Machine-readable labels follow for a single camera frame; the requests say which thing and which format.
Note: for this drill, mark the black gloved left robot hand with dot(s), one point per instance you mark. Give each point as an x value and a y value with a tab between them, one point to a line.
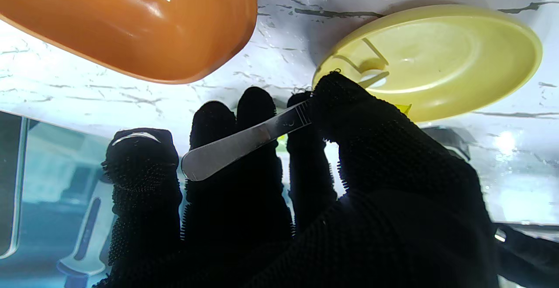
533	253

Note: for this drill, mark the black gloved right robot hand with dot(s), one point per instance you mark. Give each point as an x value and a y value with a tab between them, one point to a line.
393	218

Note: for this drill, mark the metal tweezers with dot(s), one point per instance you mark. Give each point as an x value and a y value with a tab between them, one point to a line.
236	144

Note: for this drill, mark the yellow round dish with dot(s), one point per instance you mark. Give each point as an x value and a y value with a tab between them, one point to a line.
458	56

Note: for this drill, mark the orange dish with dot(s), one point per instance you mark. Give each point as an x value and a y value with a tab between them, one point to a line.
131	21

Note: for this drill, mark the printed laboratory backdrop poster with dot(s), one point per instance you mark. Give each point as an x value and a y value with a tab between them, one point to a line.
52	192

